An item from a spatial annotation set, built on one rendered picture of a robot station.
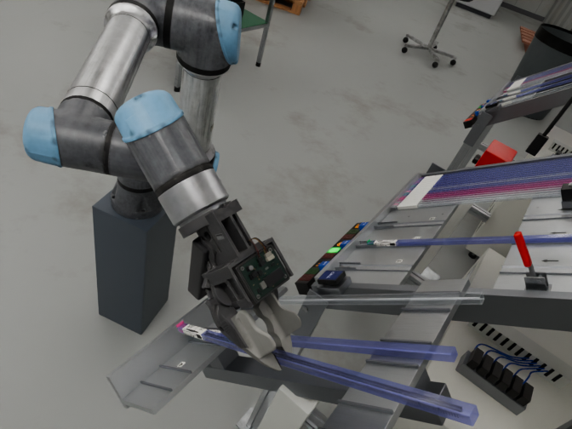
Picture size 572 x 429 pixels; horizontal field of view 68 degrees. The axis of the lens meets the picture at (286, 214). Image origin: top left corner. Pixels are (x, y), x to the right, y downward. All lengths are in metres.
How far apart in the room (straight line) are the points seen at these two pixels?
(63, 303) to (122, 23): 1.19
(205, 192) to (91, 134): 0.19
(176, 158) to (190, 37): 0.44
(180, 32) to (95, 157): 0.37
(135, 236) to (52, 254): 0.70
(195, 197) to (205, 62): 0.48
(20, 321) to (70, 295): 0.17
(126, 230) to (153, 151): 0.82
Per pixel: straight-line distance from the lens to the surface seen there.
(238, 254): 0.47
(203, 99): 1.00
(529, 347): 1.30
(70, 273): 1.88
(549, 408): 1.29
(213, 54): 0.92
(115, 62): 0.75
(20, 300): 1.83
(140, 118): 0.51
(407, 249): 1.05
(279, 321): 0.56
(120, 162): 0.61
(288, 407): 0.74
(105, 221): 1.34
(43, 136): 0.63
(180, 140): 0.50
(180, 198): 0.49
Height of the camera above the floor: 1.47
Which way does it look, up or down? 41 degrees down
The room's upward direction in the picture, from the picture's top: 20 degrees clockwise
